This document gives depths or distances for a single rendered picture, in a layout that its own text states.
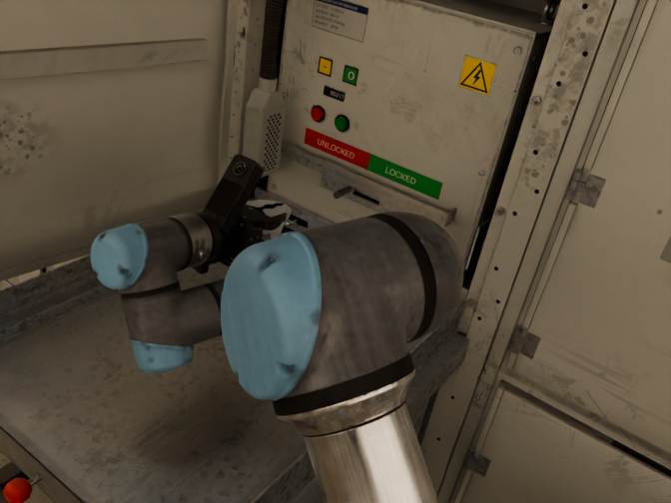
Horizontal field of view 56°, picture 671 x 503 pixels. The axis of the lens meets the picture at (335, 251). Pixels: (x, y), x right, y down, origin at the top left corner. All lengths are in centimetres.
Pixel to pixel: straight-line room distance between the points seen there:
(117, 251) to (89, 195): 52
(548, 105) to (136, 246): 63
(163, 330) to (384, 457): 42
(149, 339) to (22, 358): 31
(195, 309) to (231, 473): 23
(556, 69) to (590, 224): 24
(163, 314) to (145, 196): 59
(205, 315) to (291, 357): 42
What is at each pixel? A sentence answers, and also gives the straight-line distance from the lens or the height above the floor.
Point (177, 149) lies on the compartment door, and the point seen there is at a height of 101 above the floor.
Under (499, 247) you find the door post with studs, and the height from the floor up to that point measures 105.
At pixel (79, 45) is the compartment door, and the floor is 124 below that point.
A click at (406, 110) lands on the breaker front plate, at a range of 118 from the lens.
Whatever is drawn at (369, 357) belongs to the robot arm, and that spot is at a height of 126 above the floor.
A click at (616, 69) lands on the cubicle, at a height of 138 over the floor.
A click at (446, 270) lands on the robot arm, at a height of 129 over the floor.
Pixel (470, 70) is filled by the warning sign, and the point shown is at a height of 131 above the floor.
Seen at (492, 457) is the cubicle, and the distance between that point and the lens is 133.
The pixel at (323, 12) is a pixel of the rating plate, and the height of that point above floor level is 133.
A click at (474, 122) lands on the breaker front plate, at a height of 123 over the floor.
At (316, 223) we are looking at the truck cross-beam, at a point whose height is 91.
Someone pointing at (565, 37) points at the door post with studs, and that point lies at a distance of 102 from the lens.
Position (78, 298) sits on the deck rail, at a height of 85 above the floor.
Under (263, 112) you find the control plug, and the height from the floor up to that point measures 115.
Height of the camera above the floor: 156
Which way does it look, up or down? 31 degrees down
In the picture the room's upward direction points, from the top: 10 degrees clockwise
